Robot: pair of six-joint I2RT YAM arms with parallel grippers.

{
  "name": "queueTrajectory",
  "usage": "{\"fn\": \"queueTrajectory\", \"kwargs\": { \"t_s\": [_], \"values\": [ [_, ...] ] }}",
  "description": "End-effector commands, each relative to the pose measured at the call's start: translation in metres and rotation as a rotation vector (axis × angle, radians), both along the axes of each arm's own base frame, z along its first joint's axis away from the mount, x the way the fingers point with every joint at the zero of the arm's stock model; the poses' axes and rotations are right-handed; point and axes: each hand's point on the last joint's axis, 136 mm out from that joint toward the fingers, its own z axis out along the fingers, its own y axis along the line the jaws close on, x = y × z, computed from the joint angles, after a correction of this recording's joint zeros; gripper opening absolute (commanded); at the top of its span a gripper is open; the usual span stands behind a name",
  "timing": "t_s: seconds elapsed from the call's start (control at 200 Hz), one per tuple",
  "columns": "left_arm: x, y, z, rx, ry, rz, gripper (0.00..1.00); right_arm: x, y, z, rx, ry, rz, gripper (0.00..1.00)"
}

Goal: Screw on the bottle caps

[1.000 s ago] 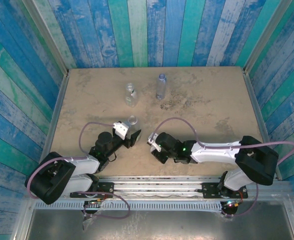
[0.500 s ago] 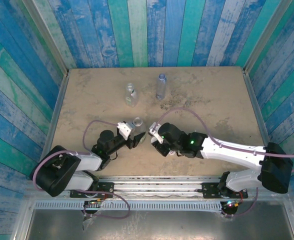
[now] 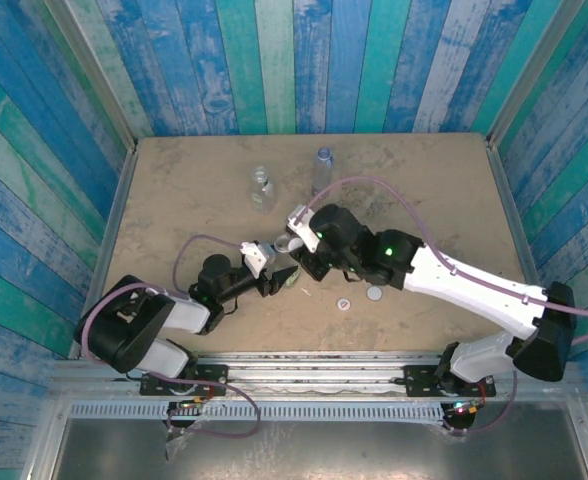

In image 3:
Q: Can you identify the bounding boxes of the aluminium frame post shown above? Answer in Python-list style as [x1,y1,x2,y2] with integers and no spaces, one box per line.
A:
[486,0,588,146]
[42,0,139,152]

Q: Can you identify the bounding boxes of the aluminium table edge rail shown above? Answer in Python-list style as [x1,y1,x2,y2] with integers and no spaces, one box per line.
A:
[484,138,566,359]
[67,143,139,360]

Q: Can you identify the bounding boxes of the shiny metal sheet panel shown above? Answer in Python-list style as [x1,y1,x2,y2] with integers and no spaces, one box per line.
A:
[21,412,588,480]

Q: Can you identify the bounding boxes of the grey slotted cable duct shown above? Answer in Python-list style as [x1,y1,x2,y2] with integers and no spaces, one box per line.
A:
[68,401,446,425]

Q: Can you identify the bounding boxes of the clear bottle lime green label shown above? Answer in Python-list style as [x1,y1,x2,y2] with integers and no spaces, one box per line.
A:
[272,235,303,290]

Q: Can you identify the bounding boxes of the clear bottle small dark label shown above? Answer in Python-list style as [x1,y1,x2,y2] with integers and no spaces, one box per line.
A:
[250,165,277,215]

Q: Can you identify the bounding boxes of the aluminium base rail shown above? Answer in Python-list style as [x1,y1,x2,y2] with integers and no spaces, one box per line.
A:
[51,351,583,401]

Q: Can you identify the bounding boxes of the blue tinted plastic bottle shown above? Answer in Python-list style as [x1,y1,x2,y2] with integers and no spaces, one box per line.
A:
[311,145,335,197]

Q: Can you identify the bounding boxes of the small circuit board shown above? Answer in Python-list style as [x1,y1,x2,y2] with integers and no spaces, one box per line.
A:
[443,397,486,431]
[166,397,210,431]

